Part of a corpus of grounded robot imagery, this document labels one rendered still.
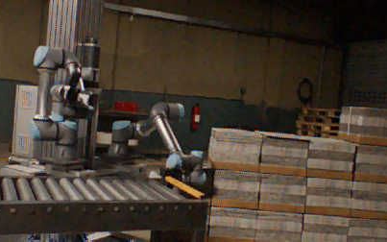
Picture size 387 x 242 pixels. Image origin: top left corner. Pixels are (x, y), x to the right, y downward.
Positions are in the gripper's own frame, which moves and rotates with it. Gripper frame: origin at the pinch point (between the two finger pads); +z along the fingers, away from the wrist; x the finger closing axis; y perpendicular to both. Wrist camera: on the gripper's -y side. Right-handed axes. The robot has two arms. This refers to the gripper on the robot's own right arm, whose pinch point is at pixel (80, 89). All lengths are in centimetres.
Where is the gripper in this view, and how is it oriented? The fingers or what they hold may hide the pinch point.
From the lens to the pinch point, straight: 222.0
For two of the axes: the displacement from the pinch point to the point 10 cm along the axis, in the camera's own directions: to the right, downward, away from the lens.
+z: 5.4, 1.0, -8.3
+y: -2.1, 9.8, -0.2
